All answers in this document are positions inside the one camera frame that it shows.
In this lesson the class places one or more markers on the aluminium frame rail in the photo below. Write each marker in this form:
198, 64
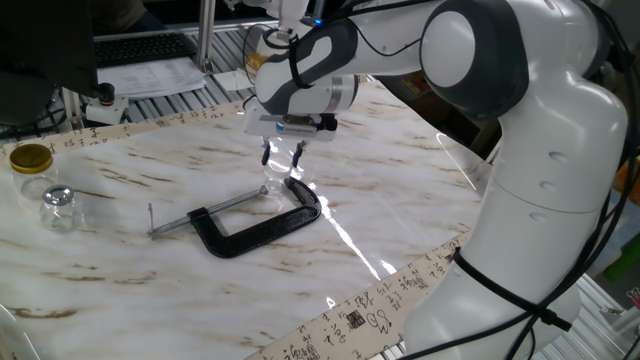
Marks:
165, 29

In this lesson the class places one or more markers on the tall aluminium profile post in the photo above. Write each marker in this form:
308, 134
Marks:
206, 35

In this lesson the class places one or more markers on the binder clips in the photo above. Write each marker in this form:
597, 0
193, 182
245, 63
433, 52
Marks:
634, 297

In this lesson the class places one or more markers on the black C-clamp with steel screw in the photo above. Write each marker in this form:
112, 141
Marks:
250, 240

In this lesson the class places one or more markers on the black computer monitor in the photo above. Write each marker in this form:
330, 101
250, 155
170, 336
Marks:
40, 45

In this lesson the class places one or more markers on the small clear glass jar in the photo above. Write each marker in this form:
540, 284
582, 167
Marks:
273, 187

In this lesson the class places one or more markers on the glass jar with silver lid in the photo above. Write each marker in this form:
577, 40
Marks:
58, 195

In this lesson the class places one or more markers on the glass jar with gold lid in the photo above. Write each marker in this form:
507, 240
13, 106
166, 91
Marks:
31, 159

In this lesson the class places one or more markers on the white printed papers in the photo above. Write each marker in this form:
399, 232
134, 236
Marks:
150, 77

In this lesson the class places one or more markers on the gold coloured round object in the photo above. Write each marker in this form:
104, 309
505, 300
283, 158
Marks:
256, 61

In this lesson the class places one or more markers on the beige calligraphy print cloth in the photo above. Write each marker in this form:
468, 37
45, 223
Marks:
360, 320

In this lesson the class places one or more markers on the orange box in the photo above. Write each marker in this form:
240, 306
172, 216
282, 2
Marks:
631, 182

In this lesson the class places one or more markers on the glossy marble pattern sheet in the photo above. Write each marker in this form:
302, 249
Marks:
150, 300

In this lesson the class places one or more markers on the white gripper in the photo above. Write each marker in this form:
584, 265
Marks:
257, 125

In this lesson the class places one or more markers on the green plastic object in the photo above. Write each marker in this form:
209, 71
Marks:
625, 260

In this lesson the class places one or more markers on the black computer keyboard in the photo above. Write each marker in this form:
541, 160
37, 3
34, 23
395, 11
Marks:
140, 49

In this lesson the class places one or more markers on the white mount with black knob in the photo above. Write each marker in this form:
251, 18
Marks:
106, 107

